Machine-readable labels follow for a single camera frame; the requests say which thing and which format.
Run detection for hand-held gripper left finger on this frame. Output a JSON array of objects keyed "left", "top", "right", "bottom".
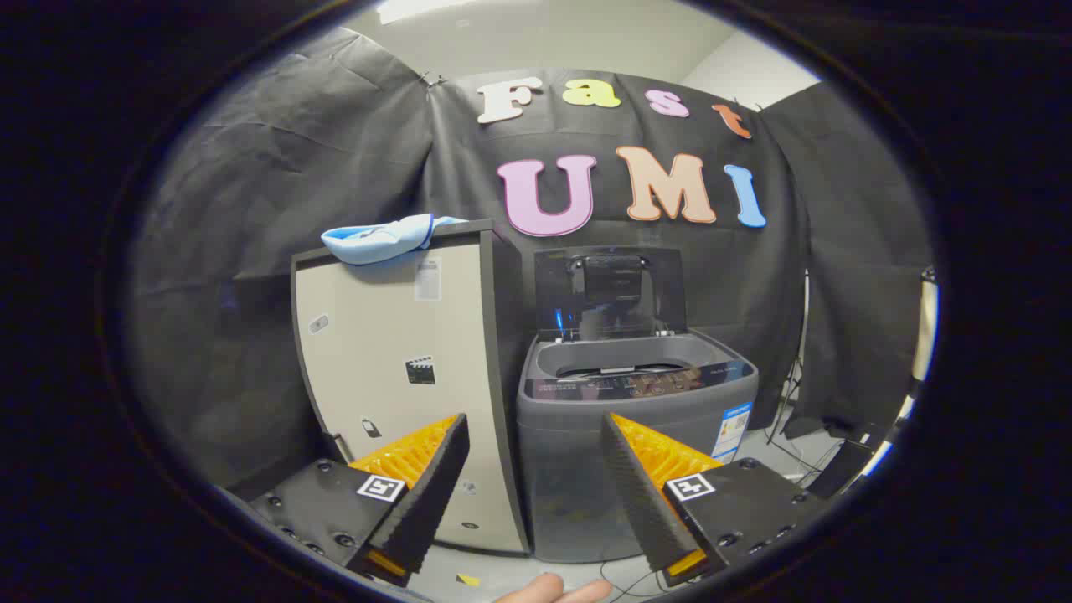
[{"left": 249, "top": 413, "right": 471, "bottom": 587}]

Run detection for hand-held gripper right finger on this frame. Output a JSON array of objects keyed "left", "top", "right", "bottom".
[{"left": 600, "top": 412, "right": 830, "bottom": 587}]

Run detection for black floor cables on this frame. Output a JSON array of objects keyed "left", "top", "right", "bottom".
[{"left": 764, "top": 356, "right": 843, "bottom": 491}]

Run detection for white stand pole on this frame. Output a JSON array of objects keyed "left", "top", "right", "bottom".
[{"left": 909, "top": 266, "right": 939, "bottom": 384}]

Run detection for black backdrop cloth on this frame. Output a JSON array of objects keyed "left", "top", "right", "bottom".
[{"left": 126, "top": 25, "right": 935, "bottom": 495}]

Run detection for light blue button shirt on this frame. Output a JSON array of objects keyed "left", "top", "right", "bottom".
[{"left": 321, "top": 214, "right": 468, "bottom": 266}]

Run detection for black floor box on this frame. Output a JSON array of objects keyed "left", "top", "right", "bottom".
[{"left": 807, "top": 439, "right": 878, "bottom": 500}]

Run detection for beige cabinet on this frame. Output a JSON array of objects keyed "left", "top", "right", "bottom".
[{"left": 291, "top": 219, "right": 530, "bottom": 555}]

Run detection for grey washing machine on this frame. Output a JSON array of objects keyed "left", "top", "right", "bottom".
[{"left": 516, "top": 331, "right": 760, "bottom": 564}]

